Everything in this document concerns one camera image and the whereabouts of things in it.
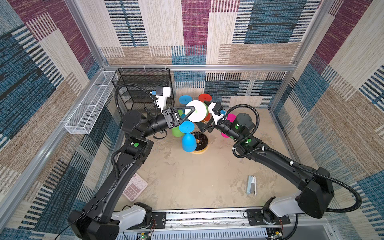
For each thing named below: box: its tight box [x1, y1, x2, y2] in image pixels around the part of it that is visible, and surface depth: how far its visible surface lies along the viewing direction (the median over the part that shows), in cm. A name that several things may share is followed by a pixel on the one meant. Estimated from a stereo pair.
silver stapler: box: [246, 175, 257, 196], surface depth 83 cm
